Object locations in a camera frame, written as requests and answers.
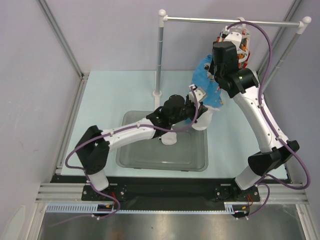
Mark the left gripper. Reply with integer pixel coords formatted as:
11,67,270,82
169,94,208,126

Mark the white round peg hanger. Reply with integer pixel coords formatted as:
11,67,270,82
217,23,251,69

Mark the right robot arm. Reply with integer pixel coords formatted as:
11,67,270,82
209,41,300,201

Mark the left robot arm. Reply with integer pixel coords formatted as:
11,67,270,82
75,94,214,200

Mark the blue space-print cloth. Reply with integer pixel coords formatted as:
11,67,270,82
191,54,223,109

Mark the clear plastic bin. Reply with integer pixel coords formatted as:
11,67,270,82
115,110,209,173

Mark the white metal drying rack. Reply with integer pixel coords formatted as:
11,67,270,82
152,9,312,108

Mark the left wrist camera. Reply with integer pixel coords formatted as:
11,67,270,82
188,84,207,103

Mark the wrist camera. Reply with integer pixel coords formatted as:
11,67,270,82
223,31,243,48
188,84,207,103

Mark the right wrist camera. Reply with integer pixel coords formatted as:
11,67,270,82
223,31,243,48

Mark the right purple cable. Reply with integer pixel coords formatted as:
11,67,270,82
227,21,312,221

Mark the purple cable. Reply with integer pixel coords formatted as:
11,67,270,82
48,86,201,227
227,21,312,221

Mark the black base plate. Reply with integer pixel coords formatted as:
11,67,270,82
49,174,293,211

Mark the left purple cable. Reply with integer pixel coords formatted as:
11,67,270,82
48,86,201,227

